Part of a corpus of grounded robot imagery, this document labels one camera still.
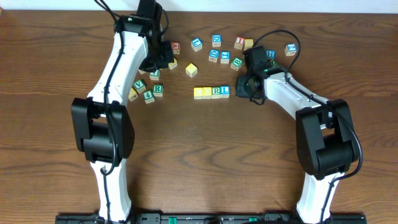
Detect yellow O block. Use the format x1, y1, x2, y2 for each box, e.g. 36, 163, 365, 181
202, 86, 212, 99

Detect plain yellow block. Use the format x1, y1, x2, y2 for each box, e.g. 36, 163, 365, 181
244, 39, 254, 50

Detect blue H block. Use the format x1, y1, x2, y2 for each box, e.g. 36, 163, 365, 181
266, 50, 275, 59

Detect blue L block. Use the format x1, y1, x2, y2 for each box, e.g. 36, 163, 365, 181
220, 85, 231, 98

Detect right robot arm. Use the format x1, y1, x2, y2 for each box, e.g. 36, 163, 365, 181
236, 66, 363, 223

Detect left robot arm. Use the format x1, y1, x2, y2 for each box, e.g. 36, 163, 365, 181
71, 16, 173, 223

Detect blue T block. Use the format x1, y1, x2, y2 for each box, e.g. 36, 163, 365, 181
220, 51, 231, 64

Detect green B block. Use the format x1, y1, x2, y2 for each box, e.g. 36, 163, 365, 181
231, 57, 243, 71

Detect yellow S block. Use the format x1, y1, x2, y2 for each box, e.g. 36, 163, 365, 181
185, 63, 198, 78

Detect blue U block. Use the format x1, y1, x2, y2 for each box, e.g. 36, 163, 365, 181
191, 38, 203, 52

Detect yellow C block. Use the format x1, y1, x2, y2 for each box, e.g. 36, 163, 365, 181
193, 87, 203, 100

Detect red A block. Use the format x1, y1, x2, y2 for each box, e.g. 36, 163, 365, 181
171, 42, 181, 55

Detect green 7 block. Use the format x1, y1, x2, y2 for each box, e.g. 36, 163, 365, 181
149, 70, 160, 81

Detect green N block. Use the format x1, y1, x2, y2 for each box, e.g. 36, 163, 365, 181
270, 60, 279, 67

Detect yellow K block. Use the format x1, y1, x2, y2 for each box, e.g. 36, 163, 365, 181
169, 58, 178, 70

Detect blue 2 block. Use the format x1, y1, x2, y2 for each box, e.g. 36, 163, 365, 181
284, 44, 297, 57

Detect green r block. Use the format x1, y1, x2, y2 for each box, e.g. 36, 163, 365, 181
152, 84, 164, 97
211, 86, 221, 99

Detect blue D block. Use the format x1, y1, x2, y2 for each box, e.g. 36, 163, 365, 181
212, 34, 222, 47

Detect red I block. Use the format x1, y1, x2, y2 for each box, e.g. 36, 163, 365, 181
234, 36, 245, 50

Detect green V block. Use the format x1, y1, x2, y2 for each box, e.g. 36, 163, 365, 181
133, 79, 146, 93

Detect yellow block far left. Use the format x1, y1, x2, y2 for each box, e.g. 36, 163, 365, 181
128, 87, 139, 101

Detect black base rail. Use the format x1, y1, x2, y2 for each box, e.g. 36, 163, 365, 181
55, 211, 368, 224

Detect green 4 block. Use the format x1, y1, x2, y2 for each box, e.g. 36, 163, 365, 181
142, 90, 155, 104

